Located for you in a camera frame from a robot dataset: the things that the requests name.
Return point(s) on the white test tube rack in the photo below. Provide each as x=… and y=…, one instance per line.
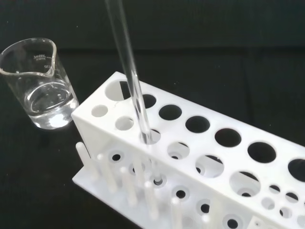
x=214, y=152

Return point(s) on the black bench cloth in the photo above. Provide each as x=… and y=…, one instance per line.
x=214, y=35

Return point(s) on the clear glass beaker with water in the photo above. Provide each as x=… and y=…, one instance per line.
x=45, y=105

